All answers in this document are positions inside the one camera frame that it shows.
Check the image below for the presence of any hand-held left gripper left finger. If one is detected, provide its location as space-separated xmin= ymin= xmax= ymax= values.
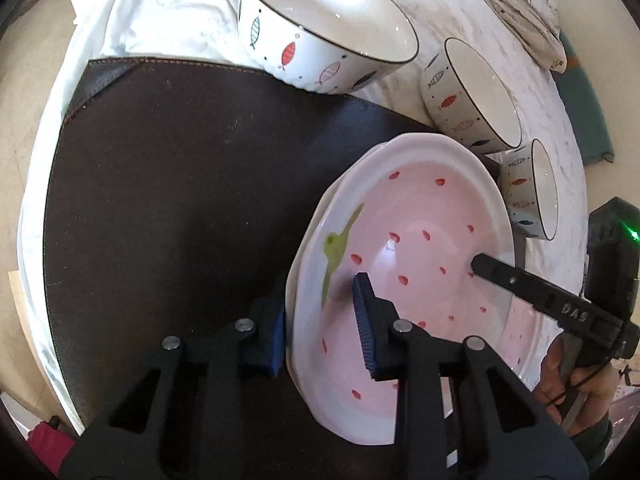
xmin=59 ymin=280 xmax=290 ymax=480

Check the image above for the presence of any pink strawberry print plate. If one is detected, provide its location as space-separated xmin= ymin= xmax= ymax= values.
xmin=285 ymin=132 xmax=546 ymax=447

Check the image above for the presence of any medium fish print bowl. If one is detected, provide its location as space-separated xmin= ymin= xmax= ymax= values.
xmin=420 ymin=37 xmax=523 ymax=155

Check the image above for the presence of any large fish print bowl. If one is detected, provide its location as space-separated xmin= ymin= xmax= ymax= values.
xmin=236 ymin=0 xmax=420 ymax=96

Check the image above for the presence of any pink object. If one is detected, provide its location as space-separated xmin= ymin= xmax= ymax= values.
xmin=27 ymin=417 xmax=76 ymax=461

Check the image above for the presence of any dark brown leather mat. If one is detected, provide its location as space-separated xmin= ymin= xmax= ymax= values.
xmin=42 ymin=56 xmax=526 ymax=436

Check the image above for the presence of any white bedsheet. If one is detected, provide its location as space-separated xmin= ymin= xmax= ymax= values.
xmin=17 ymin=0 xmax=591 ymax=436

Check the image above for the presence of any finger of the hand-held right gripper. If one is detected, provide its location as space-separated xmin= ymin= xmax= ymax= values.
xmin=470 ymin=252 xmax=627 ymax=357

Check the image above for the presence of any person's right hand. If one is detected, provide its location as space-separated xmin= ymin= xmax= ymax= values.
xmin=537 ymin=332 xmax=616 ymax=436

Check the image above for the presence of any floral quilt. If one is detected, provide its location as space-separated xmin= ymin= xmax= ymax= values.
xmin=442 ymin=0 xmax=568 ymax=72

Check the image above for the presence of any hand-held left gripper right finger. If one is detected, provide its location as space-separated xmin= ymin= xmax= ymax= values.
xmin=351 ymin=272 xmax=588 ymax=480

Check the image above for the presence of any small fish print bowl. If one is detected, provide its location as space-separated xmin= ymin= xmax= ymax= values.
xmin=498 ymin=138 xmax=559 ymax=242

